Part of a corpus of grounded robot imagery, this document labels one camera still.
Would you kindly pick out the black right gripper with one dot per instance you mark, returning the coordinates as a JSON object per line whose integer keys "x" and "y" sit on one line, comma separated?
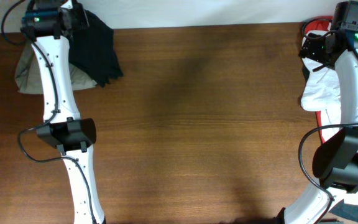
{"x": 311, "y": 49}

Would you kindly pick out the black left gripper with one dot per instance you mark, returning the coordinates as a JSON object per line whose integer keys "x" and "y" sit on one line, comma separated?
{"x": 82, "y": 22}

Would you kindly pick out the black shorts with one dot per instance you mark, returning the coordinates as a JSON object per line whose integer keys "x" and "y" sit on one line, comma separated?
{"x": 91, "y": 50}

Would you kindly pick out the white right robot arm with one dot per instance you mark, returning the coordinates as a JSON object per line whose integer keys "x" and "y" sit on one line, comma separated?
{"x": 334, "y": 177}

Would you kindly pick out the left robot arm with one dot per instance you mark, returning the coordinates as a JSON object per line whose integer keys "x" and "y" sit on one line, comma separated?
{"x": 48, "y": 26}

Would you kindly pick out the red garment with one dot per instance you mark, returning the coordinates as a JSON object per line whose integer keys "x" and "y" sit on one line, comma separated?
{"x": 319, "y": 27}

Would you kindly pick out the white shirt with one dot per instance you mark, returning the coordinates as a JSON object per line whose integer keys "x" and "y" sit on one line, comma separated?
{"x": 322, "y": 95}

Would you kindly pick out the folded khaki shorts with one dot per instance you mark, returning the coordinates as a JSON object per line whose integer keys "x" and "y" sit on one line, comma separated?
{"x": 28, "y": 80}

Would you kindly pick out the dark grey garment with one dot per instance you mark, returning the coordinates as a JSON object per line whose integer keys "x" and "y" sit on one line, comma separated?
{"x": 346, "y": 211}

